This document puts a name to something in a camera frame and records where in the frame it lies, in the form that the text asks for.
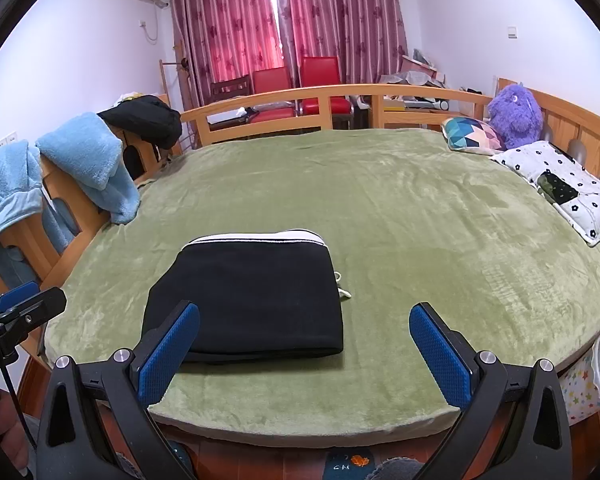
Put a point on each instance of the black jacket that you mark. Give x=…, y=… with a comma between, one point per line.
x=145, y=117

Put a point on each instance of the dark patterned pouch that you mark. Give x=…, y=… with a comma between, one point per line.
x=557, y=187

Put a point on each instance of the white floral pillow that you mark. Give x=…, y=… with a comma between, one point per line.
x=535, y=157

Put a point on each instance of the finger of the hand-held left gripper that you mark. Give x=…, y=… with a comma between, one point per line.
x=17, y=296
x=35, y=310

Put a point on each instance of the dark wooden chair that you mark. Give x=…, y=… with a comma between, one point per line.
x=230, y=87

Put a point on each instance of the colourful geometric pillow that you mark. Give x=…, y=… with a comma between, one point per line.
x=472, y=135

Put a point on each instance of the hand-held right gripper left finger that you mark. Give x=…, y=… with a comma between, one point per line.
x=167, y=355

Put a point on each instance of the black pants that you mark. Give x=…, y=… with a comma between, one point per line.
x=260, y=300

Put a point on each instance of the red chair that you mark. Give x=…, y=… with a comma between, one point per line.
x=320, y=72
x=271, y=80

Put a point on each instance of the pile of plastic wrapped packaging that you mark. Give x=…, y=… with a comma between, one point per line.
x=415, y=77

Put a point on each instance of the wooden coat rack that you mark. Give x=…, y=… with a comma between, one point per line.
x=164, y=80

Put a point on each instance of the white wall socket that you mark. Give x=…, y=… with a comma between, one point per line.
x=2, y=145

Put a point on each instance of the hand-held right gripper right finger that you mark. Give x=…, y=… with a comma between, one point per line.
x=440, y=355

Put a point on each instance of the white star-print bin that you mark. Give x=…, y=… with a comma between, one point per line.
x=580, y=390

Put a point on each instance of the purple plush toy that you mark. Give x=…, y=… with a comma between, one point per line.
x=515, y=115

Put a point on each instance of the light blue fleece robe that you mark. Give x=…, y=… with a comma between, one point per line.
x=87, y=155

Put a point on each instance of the person's left hand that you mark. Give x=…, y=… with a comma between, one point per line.
x=7, y=430

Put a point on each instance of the dark printed floor mat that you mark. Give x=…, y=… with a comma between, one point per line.
x=350, y=465

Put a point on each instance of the white wall switch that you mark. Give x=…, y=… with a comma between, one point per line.
x=513, y=32

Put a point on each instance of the wooden bed frame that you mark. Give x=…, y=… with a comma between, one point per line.
x=562, y=122

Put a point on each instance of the pink floral curtain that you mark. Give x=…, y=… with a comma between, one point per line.
x=340, y=10
x=220, y=20

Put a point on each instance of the green blanket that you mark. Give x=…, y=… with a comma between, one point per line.
x=405, y=220

